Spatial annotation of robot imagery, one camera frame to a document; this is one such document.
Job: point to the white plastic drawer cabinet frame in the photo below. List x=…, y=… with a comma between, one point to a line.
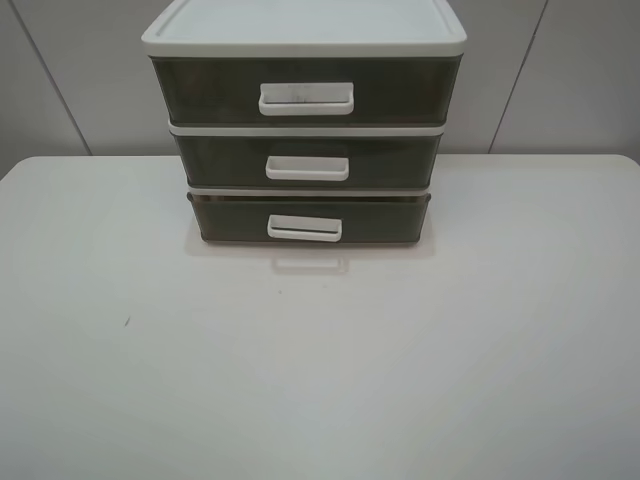
x=305, y=29

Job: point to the smoky translucent drawer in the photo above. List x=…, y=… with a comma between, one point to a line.
x=225, y=92
x=319, y=163
x=322, y=220

